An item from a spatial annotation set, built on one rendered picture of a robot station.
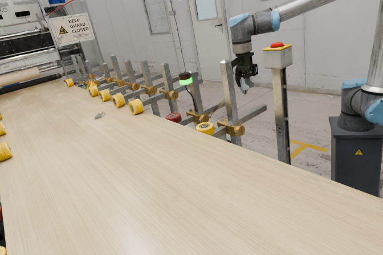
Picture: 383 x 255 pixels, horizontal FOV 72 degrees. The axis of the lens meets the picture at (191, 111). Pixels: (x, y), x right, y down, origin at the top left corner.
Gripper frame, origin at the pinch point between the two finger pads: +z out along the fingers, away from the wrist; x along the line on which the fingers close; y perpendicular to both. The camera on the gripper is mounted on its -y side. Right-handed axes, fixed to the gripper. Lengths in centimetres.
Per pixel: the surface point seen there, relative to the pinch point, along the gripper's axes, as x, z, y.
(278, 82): -19.6, -14.0, 33.8
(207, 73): 250, 79, -313
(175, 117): -31.2, 5.4, -18.8
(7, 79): -78, -9, -274
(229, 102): -18.9, -2.4, 7.8
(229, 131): -19.6, 12.0, 6.2
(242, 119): -8.5, 11.2, 4.6
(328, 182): -38, 6, 59
